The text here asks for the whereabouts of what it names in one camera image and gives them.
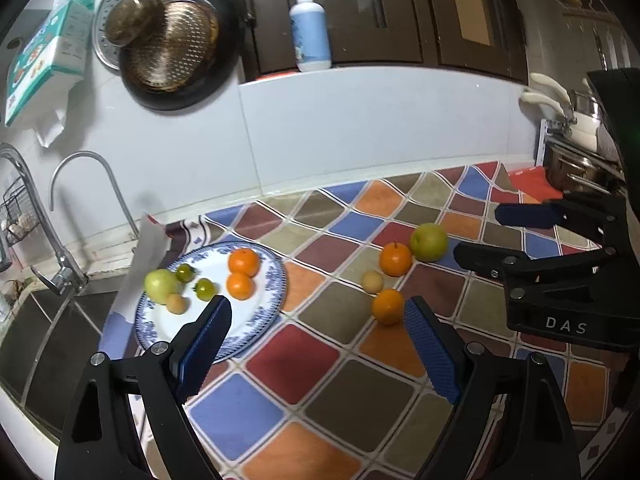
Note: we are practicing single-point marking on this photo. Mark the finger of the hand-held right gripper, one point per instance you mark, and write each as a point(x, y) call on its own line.
point(480, 257)
point(525, 215)

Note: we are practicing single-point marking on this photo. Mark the green apple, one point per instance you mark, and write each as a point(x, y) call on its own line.
point(160, 286)
point(429, 242)

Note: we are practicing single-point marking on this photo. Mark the blue white pump bottle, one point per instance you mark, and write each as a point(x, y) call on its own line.
point(310, 30)

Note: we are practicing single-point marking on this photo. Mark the white plastic bag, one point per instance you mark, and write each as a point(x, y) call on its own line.
point(52, 127)

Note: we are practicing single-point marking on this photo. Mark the brass colander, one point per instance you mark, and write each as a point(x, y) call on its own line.
point(175, 45)

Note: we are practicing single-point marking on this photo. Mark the green tomato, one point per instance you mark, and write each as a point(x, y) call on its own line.
point(205, 289)
point(185, 272)

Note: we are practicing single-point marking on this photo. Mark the stainless steel pot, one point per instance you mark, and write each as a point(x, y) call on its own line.
point(575, 170)

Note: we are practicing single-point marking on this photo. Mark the orange with stem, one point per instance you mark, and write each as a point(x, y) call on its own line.
point(395, 259)

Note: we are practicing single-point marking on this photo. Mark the blue rimmed white plate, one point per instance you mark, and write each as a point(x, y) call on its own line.
point(255, 305)

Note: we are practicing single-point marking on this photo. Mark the silver steamer plate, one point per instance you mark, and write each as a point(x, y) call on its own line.
point(107, 55)

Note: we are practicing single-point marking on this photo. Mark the small tan round fruit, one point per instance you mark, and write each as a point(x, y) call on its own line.
point(372, 281)
point(176, 304)

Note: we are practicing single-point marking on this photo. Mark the white enamel pot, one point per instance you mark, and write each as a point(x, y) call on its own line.
point(587, 120)

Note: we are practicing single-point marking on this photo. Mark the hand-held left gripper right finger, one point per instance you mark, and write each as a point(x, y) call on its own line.
point(435, 347)

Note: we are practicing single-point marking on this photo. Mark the steel kitchen sink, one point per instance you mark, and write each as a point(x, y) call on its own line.
point(45, 350)

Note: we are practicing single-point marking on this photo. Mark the grey folded sheet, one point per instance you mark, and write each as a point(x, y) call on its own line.
point(145, 260)

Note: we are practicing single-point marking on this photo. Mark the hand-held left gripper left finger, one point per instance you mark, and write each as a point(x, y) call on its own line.
point(202, 347)

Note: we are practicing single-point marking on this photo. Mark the colourful checkered tablecloth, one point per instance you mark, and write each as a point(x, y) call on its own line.
point(325, 395)

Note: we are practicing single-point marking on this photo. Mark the dark brown window frame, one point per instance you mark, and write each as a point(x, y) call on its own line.
point(415, 20)

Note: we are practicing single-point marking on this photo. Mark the chrome pull-down faucet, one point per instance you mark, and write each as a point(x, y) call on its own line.
point(55, 255)

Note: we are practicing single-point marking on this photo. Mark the green white tissue pack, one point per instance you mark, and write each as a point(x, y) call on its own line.
point(47, 55)

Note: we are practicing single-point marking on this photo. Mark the black frying pan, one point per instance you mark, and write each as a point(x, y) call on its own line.
point(225, 60)

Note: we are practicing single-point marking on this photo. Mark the chrome gooseneck faucet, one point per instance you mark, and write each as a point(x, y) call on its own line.
point(107, 170)

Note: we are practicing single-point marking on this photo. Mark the large orange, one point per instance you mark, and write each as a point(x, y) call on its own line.
point(388, 307)

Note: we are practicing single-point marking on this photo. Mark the small brass pot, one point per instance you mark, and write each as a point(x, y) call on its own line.
point(132, 22)

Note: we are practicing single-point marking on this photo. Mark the small orange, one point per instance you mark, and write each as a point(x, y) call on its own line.
point(240, 286)
point(244, 262)

